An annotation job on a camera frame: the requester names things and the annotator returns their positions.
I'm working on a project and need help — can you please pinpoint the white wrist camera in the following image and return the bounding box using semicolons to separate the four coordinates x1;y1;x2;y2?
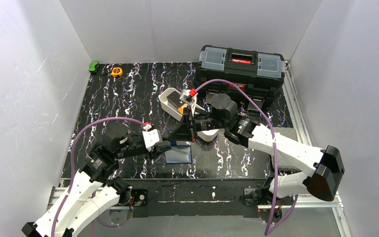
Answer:
142;129;163;152
180;89;197;114

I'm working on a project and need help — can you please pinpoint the green small object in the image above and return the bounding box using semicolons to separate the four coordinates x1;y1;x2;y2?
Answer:
88;61;99;73

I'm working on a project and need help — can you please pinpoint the black card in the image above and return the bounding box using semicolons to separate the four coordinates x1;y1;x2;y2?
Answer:
166;91;184;108

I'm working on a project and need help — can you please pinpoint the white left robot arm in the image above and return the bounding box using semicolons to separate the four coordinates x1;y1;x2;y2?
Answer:
22;121;168;237

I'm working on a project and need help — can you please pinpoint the yellow tape measure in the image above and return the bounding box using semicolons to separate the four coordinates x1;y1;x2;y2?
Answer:
111;67;123;78

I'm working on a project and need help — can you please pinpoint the white oblong plastic tray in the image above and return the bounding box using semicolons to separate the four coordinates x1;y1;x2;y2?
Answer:
158;87;219;142

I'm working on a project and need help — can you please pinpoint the aluminium frame rail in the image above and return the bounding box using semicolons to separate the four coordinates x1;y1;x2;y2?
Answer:
40;62;354;237

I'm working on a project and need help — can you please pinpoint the black plastic toolbox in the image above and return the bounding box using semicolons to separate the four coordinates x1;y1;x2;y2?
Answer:
193;45;285;109

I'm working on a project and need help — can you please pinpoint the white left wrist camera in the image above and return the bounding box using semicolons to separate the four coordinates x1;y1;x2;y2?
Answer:
142;129;163;152

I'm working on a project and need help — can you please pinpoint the orange card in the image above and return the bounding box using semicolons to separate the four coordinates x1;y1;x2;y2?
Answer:
178;104;188;115

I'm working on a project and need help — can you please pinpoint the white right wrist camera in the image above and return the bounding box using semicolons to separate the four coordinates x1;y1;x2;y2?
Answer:
180;89;197;114

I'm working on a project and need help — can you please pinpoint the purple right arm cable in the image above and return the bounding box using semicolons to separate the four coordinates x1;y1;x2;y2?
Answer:
189;79;299;237

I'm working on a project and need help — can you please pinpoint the black marbled table mat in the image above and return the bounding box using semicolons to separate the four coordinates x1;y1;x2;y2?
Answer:
60;62;308;181

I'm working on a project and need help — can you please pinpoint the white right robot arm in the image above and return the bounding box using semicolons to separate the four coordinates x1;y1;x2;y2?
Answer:
168;93;345;201

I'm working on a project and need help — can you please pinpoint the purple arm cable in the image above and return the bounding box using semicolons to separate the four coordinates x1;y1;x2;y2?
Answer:
50;117;152;237
189;79;299;237

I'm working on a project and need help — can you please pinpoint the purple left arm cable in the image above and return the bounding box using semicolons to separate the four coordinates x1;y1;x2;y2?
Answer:
50;117;152;237

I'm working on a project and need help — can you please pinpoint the blue leather card holder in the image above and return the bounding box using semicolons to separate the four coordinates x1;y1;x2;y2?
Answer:
164;141;193;164

